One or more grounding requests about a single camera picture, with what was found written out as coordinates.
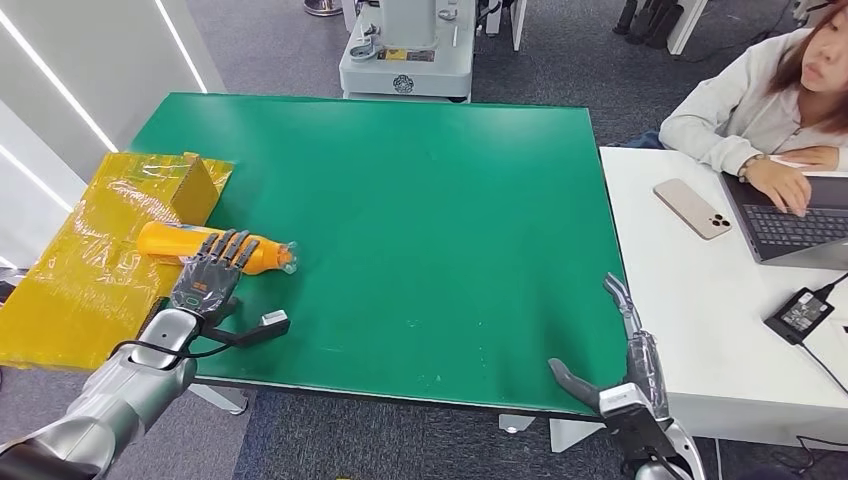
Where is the black floor cable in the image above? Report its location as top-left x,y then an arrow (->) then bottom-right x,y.
771,435 -> 848,477

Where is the black power adapter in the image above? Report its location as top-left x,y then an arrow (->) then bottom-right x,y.
763,286 -> 836,346

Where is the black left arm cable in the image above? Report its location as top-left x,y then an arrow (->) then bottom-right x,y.
109,336 -> 234,372

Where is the person's hand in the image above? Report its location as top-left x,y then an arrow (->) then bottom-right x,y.
780,145 -> 841,172
743,158 -> 814,219

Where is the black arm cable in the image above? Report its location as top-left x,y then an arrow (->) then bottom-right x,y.
109,336 -> 234,372
645,447 -> 690,480

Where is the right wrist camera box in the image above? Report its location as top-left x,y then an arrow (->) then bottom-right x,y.
598,382 -> 678,466

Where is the white furniture panel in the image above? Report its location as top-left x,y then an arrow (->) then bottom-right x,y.
665,0 -> 712,56

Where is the orange plastic bottle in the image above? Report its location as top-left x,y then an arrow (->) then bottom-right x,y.
136,221 -> 299,277

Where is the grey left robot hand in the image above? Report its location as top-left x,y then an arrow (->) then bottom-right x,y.
168,229 -> 262,326

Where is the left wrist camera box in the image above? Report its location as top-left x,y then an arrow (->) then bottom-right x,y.
198,309 -> 292,350

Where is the green table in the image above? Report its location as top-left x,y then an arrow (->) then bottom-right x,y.
125,91 -> 647,455

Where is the person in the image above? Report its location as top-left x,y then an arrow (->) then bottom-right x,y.
622,0 -> 848,219

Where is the person's left hand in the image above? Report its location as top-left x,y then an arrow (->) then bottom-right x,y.
780,145 -> 841,172

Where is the beige smartphone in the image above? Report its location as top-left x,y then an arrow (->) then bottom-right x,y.
653,177 -> 733,242

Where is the white slanted board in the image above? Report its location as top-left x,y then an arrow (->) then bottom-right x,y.
484,0 -> 529,52

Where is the yellow taped cardboard box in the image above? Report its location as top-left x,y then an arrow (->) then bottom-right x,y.
0,150 -> 235,372

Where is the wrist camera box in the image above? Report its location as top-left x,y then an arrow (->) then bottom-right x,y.
198,309 -> 292,350
598,382 -> 678,466

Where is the person's wrist bracelet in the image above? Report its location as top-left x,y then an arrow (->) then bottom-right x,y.
736,154 -> 771,184

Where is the white machine base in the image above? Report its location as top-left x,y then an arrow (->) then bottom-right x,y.
338,0 -> 478,104

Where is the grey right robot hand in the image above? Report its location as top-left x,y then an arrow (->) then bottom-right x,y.
547,272 -> 672,421

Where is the grey laptop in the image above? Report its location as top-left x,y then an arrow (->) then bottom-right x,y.
719,172 -> 848,272

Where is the person's right hand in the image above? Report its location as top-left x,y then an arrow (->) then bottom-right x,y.
743,158 -> 814,219

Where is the white desk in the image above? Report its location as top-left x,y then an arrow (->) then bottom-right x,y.
598,146 -> 848,453

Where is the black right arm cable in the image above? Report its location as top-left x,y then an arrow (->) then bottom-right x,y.
645,447 -> 690,480

